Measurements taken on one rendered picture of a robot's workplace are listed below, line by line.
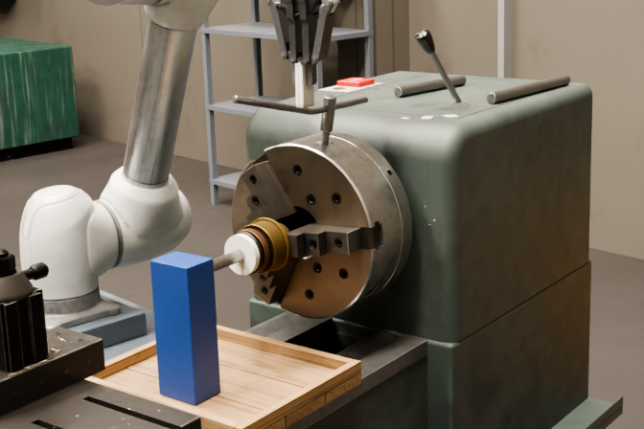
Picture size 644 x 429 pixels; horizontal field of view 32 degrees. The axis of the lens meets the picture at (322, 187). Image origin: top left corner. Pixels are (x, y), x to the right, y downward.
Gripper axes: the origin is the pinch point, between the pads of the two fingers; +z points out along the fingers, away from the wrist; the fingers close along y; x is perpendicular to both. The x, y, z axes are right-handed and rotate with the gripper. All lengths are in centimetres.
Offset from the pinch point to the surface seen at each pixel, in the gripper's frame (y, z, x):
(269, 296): -13.5, 39.6, 5.8
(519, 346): 13, 58, 51
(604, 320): -60, 137, 267
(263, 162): -16.0, 16.1, 8.2
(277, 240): -6.0, 26.5, -0.7
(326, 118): -5.8, 8.1, 13.1
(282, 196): -12.0, 21.8, 8.3
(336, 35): -231, 39, 323
